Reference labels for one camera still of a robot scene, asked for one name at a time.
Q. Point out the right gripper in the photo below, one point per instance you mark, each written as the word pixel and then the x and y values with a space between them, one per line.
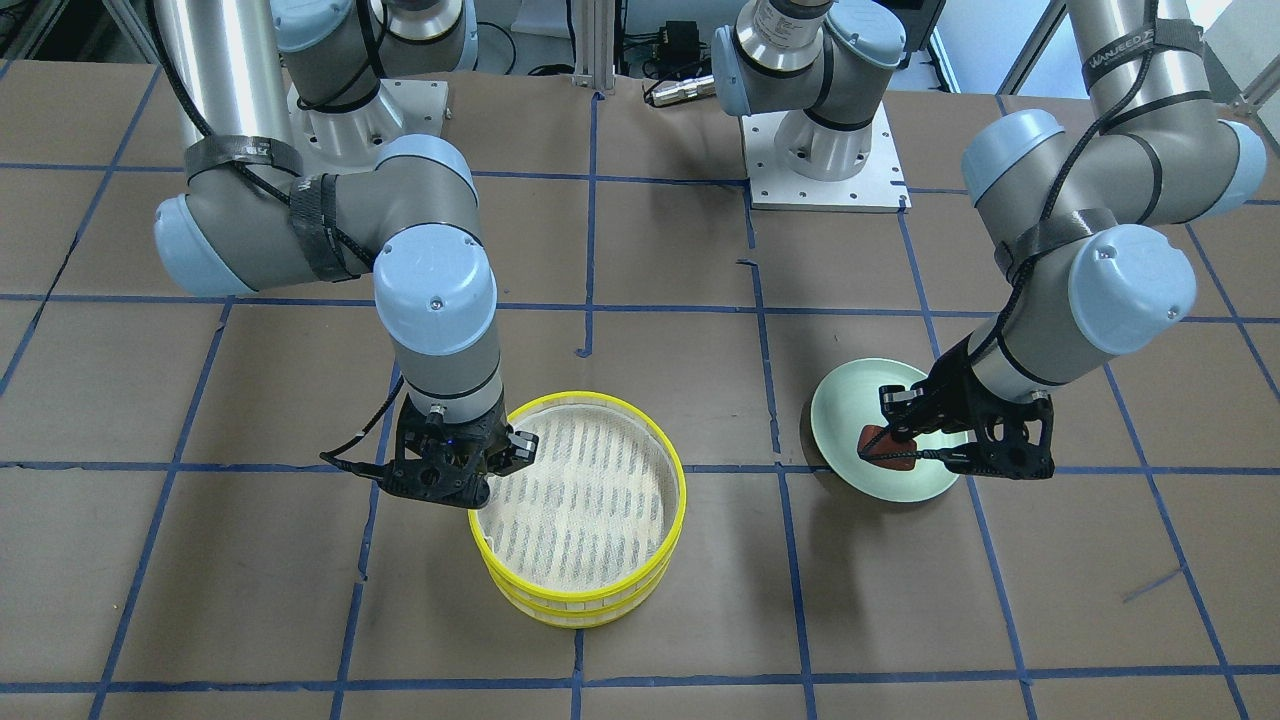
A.
pixel 517 446

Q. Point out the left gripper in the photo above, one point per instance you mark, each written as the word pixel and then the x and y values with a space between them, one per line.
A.
pixel 950 393

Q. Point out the brown bun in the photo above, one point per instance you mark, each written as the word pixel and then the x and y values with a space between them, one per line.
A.
pixel 881 447

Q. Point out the yellow steamer layer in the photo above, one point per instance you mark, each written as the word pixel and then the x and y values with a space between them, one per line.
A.
pixel 602 505
pixel 585 614

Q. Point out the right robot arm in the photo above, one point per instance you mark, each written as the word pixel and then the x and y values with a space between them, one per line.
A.
pixel 302 168

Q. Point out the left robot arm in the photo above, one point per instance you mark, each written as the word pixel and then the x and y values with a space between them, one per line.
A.
pixel 1075 222

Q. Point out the light green plate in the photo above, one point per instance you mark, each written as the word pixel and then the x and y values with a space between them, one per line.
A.
pixel 846 402

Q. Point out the silver cylinder connector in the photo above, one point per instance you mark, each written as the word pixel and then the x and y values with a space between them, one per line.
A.
pixel 678 91

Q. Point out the black power adapter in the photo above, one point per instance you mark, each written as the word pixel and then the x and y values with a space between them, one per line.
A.
pixel 678 39

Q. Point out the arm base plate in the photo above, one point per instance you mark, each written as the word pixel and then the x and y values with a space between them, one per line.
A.
pixel 351 141
pixel 794 164

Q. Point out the aluminium frame post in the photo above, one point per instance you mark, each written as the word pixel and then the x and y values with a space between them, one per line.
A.
pixel 594 37

